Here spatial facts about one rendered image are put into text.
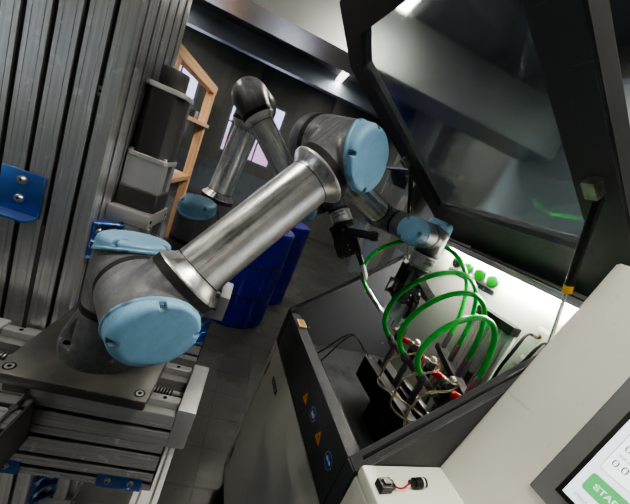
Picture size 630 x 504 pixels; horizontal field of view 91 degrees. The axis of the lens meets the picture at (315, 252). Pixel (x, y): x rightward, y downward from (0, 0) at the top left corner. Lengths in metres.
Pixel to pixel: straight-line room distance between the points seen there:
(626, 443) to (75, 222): 1.07
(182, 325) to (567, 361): 0.73
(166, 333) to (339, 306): 0.94
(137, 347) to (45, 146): 0.46
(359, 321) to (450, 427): 0.68
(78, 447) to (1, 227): 0.45
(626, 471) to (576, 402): 0.11
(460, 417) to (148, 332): 0.65
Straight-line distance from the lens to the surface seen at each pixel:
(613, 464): 0.78
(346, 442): 0.84
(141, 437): 0.75
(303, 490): 1.01
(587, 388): 0.82
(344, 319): 1.36
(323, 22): 2.83
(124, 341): 0.47
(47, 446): 0.81
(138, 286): 0.48
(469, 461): 0.88
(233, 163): 1.15
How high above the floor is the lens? 1.48
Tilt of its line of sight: 13 degrees down
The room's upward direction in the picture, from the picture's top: 23 degrees clockwise
